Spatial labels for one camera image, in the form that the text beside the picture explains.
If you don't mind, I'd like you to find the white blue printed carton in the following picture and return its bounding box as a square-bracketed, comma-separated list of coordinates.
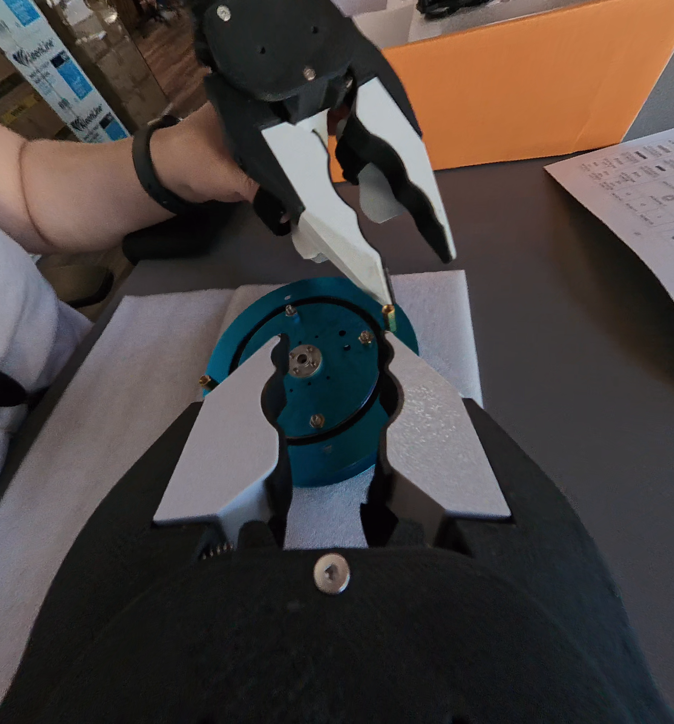
[0, 0, 131, 142]

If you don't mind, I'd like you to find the open instruction booklet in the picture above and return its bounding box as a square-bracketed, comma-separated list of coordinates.
[543, 121, 674, 348]

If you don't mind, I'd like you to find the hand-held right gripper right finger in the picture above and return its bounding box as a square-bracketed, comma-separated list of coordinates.
[361, 331, 513, 548]

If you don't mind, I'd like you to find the black wristband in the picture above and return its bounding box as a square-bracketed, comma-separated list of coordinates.
[132, 113, 202, 216]

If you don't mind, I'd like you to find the black chair armrest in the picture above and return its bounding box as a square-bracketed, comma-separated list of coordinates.
[123, 212, 259, 265]

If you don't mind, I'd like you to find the person's left hand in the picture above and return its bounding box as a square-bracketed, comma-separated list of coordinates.
[147, 103, 260, 204]

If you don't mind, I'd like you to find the white foam sheet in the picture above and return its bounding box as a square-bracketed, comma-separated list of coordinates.
[0, 270, 482, 724]

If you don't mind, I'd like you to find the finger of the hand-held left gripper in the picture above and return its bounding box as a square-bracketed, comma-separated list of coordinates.
[336, 75, 458, 265]
[259, 110, 395, 304]

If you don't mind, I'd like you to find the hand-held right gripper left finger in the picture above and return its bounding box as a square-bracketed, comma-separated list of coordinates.
[152, 334, 294, 548]

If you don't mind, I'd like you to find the orange cardboard box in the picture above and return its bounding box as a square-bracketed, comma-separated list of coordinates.
[337, 0, 674, 170]

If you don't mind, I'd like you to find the brown cardboard box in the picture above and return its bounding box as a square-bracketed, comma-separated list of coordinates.
[0, 34, 83, 142]

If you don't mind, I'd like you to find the blue metal turntable assembly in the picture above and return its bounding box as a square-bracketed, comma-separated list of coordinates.
[204, 277, 420, 488]

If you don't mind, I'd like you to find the person's left forearm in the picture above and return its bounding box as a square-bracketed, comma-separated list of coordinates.
[0, 113, 162, 255]

